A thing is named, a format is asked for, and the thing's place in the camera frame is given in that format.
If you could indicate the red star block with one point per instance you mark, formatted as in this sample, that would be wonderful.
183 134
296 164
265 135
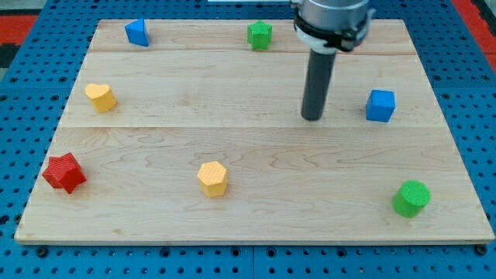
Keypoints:
64 172

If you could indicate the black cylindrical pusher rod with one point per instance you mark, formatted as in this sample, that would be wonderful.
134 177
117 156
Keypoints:
318 76

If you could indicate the yellow hexagon block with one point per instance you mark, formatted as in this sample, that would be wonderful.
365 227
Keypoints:
213 179

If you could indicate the blue triangle block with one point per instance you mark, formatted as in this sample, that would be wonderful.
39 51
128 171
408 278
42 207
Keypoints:
137 33

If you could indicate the blue cube block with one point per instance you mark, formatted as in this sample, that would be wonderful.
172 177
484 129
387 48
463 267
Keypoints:
380 105

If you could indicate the yellow heart block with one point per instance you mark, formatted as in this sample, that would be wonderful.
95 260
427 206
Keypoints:
101 97

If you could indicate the light wooden board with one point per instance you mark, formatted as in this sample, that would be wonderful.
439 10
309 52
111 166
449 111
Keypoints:
198 93

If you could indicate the green star block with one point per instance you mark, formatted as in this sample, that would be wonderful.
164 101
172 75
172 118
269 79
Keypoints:
259 35

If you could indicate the green cylinder block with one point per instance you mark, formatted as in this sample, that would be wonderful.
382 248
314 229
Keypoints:
411 198

